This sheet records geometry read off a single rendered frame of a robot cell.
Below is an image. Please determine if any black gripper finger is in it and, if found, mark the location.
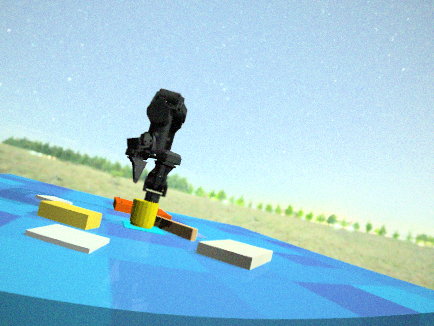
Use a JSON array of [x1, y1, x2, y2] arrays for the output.
[[127, 156, 148, 184], [153, 160, 176, 189]]

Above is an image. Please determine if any yellow cup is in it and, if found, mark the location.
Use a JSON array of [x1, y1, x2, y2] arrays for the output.
[[129, 198, 159, 229]]

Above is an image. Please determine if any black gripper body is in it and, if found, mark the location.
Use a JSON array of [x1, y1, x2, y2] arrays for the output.
[[125, 128, 182, 166]]

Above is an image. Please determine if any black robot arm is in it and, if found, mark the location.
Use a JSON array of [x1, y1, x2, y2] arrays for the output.
[[126, 88, 187, 203]]

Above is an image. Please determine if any tan flat bar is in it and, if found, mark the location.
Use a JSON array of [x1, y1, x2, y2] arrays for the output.
[[153, 215, 198, 241]]

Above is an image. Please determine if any yellow rectangular block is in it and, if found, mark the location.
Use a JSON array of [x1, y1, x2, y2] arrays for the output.
[[37, 201, 102, 230]]

